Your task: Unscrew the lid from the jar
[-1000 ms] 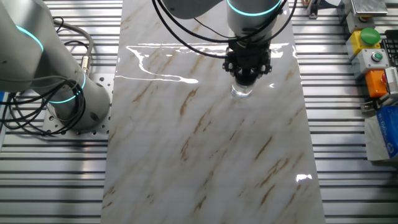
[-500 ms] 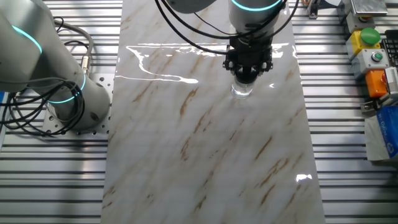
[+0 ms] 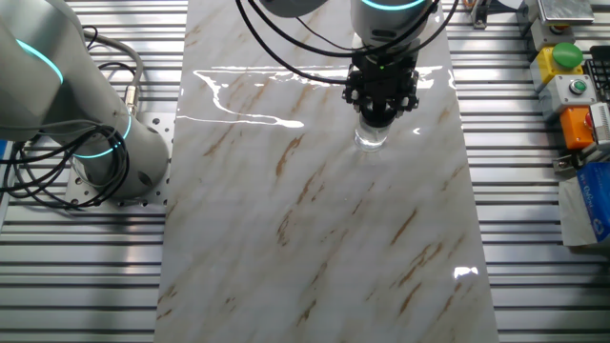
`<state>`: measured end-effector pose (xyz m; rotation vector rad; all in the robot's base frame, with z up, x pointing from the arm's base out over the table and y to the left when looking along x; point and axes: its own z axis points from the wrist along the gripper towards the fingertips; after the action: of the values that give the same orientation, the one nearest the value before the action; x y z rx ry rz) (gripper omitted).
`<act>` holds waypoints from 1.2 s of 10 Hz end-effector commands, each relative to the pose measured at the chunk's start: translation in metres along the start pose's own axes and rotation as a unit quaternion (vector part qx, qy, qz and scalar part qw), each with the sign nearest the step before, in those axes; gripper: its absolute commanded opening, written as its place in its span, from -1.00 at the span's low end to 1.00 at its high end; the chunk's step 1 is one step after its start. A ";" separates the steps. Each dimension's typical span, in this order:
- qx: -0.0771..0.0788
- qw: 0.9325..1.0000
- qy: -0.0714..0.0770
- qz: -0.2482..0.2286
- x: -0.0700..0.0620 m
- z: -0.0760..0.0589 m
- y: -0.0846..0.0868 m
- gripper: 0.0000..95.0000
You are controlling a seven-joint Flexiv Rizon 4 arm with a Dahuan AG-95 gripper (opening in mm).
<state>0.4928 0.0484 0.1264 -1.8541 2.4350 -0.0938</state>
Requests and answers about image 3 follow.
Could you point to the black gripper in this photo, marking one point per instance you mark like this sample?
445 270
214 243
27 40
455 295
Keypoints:
383 78

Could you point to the clear glass jar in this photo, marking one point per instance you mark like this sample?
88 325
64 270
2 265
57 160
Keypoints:
371 140

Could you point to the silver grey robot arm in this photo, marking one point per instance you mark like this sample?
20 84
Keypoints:
28 71

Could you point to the white marble pattern sheet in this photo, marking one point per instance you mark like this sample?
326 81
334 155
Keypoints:
310 214

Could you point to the yellow box green mushroom button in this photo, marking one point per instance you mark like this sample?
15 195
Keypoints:
543 64

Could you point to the grey box with red button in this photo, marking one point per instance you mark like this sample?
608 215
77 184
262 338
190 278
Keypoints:
543 35

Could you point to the grey box small green button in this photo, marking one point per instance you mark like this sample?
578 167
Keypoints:
557 100

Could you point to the orange box with red button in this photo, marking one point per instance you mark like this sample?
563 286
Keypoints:
574 128

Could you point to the silver metal box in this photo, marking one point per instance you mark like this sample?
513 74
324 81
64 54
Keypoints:
564 12

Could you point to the black keyboard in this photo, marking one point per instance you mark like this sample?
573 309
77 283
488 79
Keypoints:
601 71

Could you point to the white vented device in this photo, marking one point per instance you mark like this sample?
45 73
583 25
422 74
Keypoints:
601 121

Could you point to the silver perforated mounting plate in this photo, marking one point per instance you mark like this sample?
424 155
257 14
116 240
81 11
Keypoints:
159 119

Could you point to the blue white plastic packet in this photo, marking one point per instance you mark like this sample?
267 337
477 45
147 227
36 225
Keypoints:
595 200

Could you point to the small metal bracket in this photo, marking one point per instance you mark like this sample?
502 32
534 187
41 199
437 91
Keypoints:
564 163

